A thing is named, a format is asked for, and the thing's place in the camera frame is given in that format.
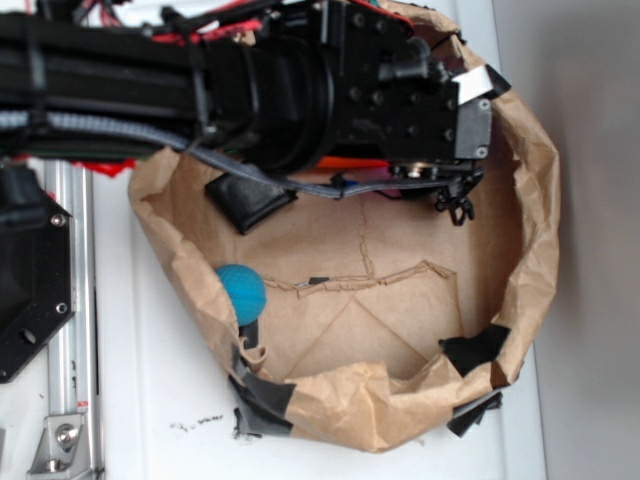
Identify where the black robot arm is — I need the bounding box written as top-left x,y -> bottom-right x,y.
1,1 -> 492,176

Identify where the aluminium extrusion rail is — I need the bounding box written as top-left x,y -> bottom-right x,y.
44,161 -> 104,479

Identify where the black square wood chip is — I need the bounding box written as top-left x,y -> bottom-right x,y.
205,173 -> 297,234

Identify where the blue rubber ball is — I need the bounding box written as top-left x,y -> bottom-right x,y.
215,264 -> 267,327

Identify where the metal corner bracket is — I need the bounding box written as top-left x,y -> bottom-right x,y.
26,413 -> 91,479

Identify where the grey braided cable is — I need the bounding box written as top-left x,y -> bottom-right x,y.
0,110 -> 486,200

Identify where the brown paper bag bin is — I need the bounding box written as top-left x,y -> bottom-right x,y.
126,0 -> 562,454

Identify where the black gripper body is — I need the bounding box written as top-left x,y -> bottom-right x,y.
319,0 -> 494,181

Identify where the orange plastic toy carrot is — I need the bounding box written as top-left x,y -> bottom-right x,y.
316,156 -> 389,169

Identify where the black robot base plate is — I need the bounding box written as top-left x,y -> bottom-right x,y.
1,167 -> 73,384

